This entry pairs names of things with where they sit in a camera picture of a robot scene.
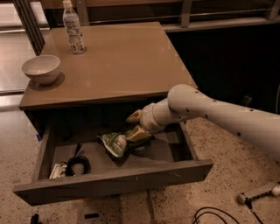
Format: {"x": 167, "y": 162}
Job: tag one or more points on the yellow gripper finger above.
{"x": 137, "y": 133}
{"x": 134, "y": 117}

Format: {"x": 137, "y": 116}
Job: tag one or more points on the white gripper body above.
{"x": 145, "y": 117}

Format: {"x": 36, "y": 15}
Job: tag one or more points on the green jalapeno chip bag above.
{"x": 116, "y": 143}

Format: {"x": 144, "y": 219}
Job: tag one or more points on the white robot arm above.
{"x": 183, "y": 102}

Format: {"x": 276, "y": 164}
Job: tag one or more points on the open grey top drawer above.
{"x": 168, "y": 159}

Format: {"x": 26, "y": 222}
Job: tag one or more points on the white ceramic bowl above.
{"x": 43, "y": 69}

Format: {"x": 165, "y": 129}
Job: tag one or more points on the clear plastic water bottle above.
{"x": 73, "y": 28}

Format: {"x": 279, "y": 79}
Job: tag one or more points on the white power strip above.
{"x": 272, "y": 188}

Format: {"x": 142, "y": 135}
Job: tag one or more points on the small black floor object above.
{"x": 35, "y": 219}

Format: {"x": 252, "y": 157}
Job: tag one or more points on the metal railing frame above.
{"x": 179, "y": 15}

